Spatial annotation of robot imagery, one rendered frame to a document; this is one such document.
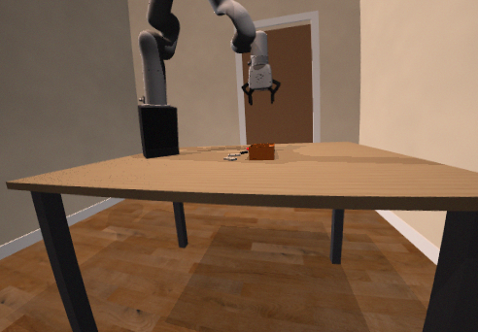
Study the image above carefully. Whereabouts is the orange three-compartment bin rack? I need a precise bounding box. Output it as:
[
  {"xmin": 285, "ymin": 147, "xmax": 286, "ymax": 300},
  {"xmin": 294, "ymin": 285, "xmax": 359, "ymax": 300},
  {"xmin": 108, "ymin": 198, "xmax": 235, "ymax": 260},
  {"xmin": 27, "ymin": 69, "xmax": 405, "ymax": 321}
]
[{"xmin": 249, "ymin": 143, "xmax": 274, "ymax": 160}]

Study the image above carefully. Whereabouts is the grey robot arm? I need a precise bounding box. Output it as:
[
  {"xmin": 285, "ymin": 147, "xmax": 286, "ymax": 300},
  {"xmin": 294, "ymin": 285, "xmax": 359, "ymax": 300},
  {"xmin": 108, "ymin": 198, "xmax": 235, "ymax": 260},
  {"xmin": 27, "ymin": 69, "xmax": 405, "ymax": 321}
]
[{"xmin": 138, "ymin": 0, "xmax": 268, "ymax": 108}]

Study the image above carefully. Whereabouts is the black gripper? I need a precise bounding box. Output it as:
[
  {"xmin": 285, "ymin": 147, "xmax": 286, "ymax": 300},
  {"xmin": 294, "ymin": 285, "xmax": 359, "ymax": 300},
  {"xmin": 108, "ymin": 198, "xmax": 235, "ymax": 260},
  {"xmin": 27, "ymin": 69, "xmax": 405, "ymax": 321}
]
[{"xmin": 241, "ymin": 62, "xmax": 281, "ymax": 106}]

